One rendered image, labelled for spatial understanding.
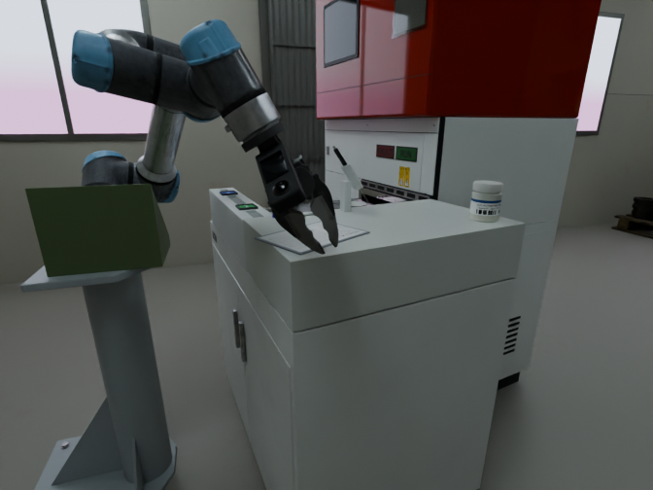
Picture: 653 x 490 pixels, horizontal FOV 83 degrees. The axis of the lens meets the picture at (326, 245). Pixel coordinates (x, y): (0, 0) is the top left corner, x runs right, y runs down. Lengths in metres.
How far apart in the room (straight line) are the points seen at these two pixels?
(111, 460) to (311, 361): 1.07
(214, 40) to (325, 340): 0.55
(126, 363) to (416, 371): 0.87
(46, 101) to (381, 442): 3.14
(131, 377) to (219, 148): 2.30
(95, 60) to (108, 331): 0.84
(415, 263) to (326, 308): 0.22
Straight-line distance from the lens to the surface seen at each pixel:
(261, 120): 0.55
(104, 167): 1.29
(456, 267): 0.90
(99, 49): 0.64
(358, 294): 0.75
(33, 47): 3.50
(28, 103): 3.50
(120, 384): 1.38
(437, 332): 0.95
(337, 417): 0.90
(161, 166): 1.23
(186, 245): 3.47
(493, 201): 0.99
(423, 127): 1.30
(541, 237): 1.77
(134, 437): 1.51
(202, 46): 0.57
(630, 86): 5.68
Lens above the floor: 1.20
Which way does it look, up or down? 18 degrees down
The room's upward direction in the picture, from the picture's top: straight up
